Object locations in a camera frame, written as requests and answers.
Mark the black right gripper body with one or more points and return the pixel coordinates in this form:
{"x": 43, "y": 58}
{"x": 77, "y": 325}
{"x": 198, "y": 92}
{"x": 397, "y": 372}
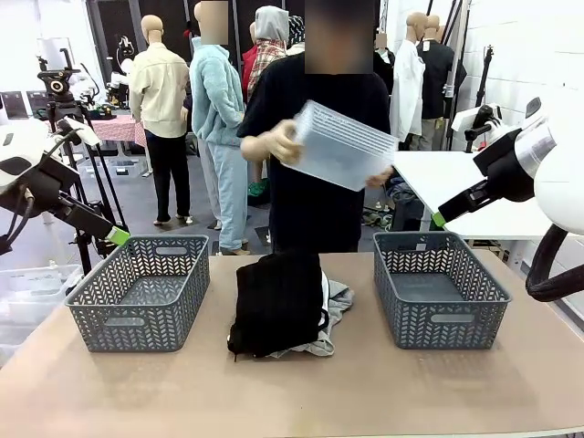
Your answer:
{"x": 504, "y": 173}

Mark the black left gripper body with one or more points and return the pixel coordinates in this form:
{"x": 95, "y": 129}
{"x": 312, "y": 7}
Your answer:
{"x": 52, "y": 184}

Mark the clear plastic box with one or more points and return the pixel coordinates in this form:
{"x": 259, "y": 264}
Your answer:
{"x": 337, "y": 150}

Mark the grey garment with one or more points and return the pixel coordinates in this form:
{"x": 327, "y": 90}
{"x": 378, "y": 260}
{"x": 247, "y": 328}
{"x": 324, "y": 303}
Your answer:
{"x": 340, "y": 296}

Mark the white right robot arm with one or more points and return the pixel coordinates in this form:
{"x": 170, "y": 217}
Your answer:
{"x": 561, "y": 191}

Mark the person's right forearm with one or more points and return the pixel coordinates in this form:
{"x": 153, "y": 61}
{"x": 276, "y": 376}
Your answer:
{"x": 255, "y": 148}

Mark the person's left hand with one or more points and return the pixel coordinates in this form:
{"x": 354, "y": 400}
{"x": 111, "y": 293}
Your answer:
{"x": 379, "y": 178}

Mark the person's right hand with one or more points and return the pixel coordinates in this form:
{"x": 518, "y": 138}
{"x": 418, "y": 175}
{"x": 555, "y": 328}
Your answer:
{"x": 285, "y": 143}

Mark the white table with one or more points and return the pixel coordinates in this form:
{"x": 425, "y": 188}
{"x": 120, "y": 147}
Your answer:
{"x": 438, "y": 173}

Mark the red checked tablecloth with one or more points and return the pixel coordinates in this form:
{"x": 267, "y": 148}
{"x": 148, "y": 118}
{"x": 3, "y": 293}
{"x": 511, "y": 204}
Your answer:
{"x": 118, "y": 128}

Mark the clear plastic storage bin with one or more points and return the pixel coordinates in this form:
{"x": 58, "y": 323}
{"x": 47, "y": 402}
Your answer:
{"x": 32, "y": 292}

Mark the black light stand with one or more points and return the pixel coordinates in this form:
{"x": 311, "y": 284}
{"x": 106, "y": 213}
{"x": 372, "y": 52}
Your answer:
{"x": 483, "y": 80}

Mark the mannequin in black shirt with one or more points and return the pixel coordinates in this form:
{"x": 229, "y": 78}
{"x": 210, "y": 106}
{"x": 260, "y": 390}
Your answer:
{"x": 435, "y": 77}

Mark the grey woven plastic basket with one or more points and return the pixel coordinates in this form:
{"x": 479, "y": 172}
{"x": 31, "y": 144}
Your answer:
{"x": 137, "y": 333}
{"x": 447, "y": 337}

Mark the mannequin in white shirt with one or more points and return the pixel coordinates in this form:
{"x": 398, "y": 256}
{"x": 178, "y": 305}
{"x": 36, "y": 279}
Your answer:
{"x": 408, "y": 91}

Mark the grey folded stand pole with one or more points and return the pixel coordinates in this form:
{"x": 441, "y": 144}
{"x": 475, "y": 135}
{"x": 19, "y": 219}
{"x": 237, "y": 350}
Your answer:
{"x": 457, "y": 55}

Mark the mannequin in cream jacket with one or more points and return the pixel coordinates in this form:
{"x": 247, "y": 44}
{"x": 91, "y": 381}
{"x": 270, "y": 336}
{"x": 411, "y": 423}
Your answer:
{"x": 159, "y": 91}

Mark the person in black t-shirt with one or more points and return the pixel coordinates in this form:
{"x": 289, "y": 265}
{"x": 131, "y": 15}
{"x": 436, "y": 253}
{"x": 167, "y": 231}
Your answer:
{"x": 319, "y": 214}

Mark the mannequin in light blue fleece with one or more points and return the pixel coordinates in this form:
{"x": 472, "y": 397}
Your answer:
{"x": 214, "y": 100}

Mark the mannequin in plaid shirt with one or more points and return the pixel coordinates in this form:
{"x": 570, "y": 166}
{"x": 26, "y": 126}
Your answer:
{"x": 269, "y": 68}

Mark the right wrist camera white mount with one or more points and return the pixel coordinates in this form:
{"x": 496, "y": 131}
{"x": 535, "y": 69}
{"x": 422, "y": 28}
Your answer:
{"x": 483, "y": 118}

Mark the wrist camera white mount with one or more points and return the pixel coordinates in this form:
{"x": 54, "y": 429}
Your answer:
{"x": 84, "y": 134}
{"x": 483, "y": 118}

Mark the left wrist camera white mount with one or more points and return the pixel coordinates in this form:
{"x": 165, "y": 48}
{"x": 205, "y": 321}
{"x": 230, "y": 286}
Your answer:
{"x": 84, "y": 134}

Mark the black camera tripod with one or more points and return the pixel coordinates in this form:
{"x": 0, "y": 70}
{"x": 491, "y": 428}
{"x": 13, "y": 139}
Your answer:
{"x": 57, "y": 86}

